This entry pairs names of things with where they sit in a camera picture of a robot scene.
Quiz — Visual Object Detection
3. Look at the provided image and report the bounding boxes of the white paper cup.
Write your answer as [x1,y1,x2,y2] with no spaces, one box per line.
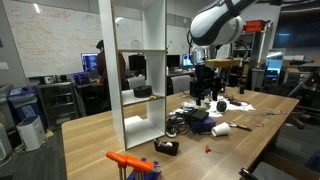
[211,122,231,137]

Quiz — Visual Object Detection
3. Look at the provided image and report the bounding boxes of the person in maroon hoodie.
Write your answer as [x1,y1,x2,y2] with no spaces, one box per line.
[96,40,126,97]

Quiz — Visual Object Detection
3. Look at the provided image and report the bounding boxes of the black metal shelf cart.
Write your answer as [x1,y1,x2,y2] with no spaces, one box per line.
[37,82,79,129]

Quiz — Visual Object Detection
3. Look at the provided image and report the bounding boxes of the small orange T-handle key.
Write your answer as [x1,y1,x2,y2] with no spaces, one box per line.
[205,145,211,153]

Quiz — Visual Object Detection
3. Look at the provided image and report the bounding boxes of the white air purifier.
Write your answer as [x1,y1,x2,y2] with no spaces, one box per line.
[16,116,46,152]

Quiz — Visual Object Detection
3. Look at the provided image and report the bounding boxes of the blue recycling bin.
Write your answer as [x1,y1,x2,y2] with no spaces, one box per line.
[8,86,46,125]

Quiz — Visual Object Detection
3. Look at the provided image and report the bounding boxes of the grey office chair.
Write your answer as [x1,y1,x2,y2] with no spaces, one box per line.
[171,75,191,94]

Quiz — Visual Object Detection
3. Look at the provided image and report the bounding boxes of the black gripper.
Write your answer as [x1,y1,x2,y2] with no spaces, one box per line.
[190,64,221,106]

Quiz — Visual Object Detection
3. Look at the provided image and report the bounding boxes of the white wooden shelf unit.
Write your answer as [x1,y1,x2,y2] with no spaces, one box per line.
[98,0,167,149]

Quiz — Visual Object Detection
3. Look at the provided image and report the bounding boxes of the computer monitor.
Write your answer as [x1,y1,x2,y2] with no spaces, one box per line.
[81,53,97,72]

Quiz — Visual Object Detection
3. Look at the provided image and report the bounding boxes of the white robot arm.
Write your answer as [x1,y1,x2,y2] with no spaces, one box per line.
[189,0,258,106]

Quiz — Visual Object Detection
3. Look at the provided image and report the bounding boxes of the black object on shelf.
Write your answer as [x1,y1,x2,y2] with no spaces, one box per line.
[133,85,152,98]

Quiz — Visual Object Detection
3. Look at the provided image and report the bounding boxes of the screwdriver on table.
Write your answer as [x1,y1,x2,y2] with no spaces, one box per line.
[227,122,252,131]

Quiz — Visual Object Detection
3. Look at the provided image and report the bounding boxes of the blue box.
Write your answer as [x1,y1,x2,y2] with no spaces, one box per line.
[190,117,216,134]

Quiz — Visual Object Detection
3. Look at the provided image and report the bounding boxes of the yellow sponge block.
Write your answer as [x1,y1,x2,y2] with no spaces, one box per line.
[205,58,241,69]

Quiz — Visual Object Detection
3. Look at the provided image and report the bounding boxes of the black cable bundle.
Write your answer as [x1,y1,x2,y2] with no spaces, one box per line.
[165,111,192,138]

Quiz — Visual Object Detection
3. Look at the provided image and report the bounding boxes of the black power adapter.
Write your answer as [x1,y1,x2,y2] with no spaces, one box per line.
[190,110,209,122]

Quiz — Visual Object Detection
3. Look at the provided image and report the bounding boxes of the black tape dispenser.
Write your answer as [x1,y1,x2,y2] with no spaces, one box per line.
[153,139,179,156]

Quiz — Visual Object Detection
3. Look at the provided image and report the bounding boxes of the black cylindrical speaker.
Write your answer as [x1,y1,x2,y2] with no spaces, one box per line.
[216,101,227,112]

